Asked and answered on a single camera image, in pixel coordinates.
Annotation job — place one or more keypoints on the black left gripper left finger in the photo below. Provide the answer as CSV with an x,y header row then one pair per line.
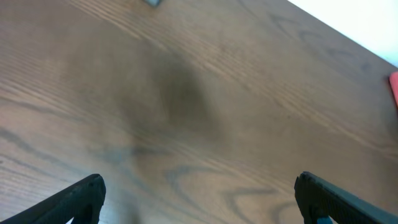
x,y
79,203

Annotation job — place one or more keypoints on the red printed t-shirt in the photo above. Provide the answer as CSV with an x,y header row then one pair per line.
x,y
393,81

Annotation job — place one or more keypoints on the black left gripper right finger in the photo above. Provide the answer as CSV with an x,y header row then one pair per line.
x,y
319,202

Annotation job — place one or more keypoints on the grey shorts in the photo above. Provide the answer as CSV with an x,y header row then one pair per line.
x,y
153,3

